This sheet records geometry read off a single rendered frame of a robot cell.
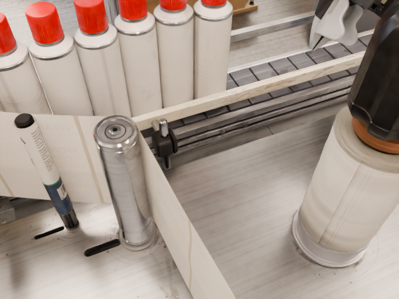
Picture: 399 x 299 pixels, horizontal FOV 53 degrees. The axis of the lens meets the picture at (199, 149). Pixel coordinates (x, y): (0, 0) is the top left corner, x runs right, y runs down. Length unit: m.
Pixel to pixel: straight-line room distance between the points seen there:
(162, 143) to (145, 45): 0.13
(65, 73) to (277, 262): 0.33
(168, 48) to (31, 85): 0.18
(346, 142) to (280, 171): 0.21
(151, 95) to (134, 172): 0.22
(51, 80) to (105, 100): 0.08
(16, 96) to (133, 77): 0.15
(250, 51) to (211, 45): 0.29
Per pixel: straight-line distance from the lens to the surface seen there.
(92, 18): 0.48
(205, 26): 0.54
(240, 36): 0.65
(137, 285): 0.48
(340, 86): 0.73
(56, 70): 0.50
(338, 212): 0.42
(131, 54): 0.53
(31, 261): 0.52
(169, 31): 0.53
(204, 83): 0.59
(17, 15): 1.00
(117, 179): 0.37
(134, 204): 0.41
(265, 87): 0.63
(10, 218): 0.62
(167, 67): 0.56
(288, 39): 0.88
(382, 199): 0.39
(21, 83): 0.51
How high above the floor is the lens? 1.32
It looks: 50 degrees down
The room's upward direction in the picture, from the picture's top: 1 degrees clockwise
